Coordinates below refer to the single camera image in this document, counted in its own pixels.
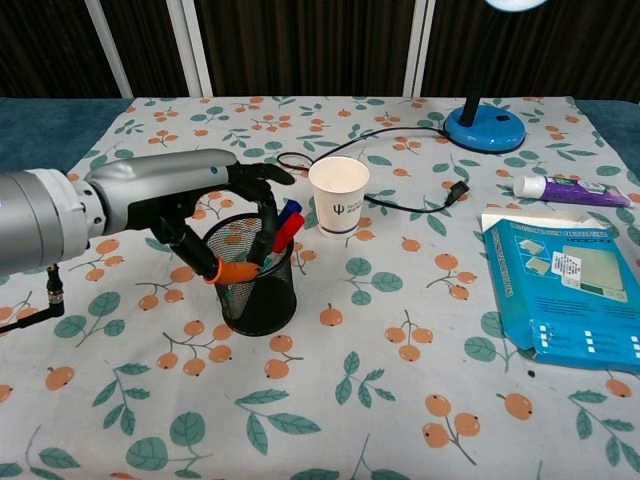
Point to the floral print tablecloth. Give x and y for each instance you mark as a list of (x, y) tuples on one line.
[(350, 350)]

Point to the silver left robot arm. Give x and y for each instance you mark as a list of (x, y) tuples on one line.
[(35, 220)]

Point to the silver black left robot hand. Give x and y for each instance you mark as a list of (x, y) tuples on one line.
[(160, 185)]

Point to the white partition frame post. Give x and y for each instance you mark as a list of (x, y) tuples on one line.
[(419, 47), (192, 47), (107, 47)]

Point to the black mesh pen holder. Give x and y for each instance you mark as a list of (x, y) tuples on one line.
[(265, 305)]

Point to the blue cardboard product box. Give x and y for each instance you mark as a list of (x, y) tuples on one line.
[(575, 285)]

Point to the white paper cup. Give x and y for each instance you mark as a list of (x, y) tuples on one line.
[(339, 205)]

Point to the purple toothpaste tube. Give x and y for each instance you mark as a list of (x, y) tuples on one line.
[(575, 191)]

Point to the blue base desk lamp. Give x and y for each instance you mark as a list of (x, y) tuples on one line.
[(487, 131)]

